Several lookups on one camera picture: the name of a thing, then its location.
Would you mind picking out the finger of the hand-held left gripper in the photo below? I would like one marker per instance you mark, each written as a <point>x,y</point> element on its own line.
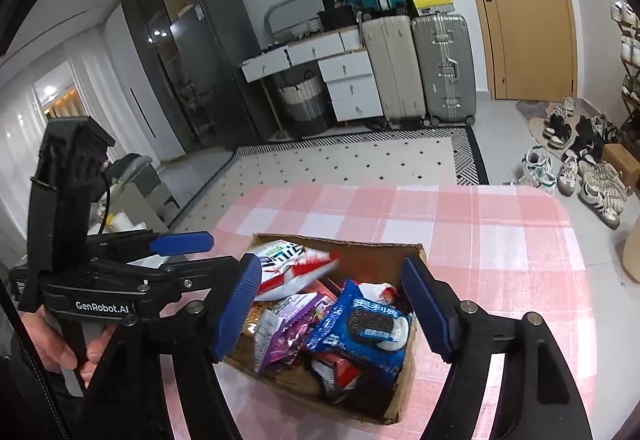
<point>180,243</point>
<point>200,270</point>

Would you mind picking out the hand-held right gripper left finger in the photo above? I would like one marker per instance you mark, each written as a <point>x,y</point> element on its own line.
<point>237,305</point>

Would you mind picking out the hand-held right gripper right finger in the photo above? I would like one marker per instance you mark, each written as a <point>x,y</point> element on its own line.
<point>430,310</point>

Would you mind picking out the purple candy bag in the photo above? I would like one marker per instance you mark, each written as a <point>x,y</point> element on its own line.
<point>290,325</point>

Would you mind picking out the blue cookie packet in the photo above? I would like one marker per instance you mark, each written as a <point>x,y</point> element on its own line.
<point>365,325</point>

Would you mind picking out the white noodle snack bag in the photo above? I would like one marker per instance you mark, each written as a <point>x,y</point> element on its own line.
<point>295,265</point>

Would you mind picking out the red snack packet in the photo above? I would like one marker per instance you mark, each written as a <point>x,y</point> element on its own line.
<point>340,367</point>

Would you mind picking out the person's left hand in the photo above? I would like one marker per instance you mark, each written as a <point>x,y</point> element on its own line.
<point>50,345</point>

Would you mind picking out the white curtain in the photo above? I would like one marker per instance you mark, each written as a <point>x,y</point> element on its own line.
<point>15,145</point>

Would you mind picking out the pink checked tablecloth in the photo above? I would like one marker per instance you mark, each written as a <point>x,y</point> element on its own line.
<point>475,230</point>

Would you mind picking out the wooden broom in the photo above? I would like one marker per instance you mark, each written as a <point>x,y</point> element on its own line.
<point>274,110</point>

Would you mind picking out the woven laundry basket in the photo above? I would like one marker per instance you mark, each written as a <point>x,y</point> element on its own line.
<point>305,105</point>

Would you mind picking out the dark glass cabinet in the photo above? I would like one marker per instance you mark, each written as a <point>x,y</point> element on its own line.
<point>150,50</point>

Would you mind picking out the scattered sneakers pile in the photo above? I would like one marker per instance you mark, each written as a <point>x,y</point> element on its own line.
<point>575,160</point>

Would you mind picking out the cream waste bin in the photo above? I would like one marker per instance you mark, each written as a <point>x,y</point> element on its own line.
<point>634,252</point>

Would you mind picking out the grey door mat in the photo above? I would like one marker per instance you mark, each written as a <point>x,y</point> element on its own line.
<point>535,120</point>

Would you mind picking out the white desk with drawers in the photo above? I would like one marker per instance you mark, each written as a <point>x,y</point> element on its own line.
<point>350,80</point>

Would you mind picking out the small brown cardboard box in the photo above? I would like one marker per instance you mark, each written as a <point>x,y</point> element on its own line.
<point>622,165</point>

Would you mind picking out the beige suitcase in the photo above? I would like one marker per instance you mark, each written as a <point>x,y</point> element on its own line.
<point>395,70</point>

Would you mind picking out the silver suitcase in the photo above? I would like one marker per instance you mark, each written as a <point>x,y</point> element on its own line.
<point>445,65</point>

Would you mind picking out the arched grey mirror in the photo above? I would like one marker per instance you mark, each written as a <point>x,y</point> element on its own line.
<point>272,15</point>

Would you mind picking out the black bag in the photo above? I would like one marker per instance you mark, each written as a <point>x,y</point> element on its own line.
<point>337,15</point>

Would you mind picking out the wooden shoe rack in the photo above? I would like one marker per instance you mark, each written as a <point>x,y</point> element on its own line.
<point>631,95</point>

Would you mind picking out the yellow and black shoebox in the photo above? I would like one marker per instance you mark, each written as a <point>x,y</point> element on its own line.
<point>432,5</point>

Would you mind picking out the wooden door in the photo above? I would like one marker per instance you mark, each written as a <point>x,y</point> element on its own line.
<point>530,20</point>

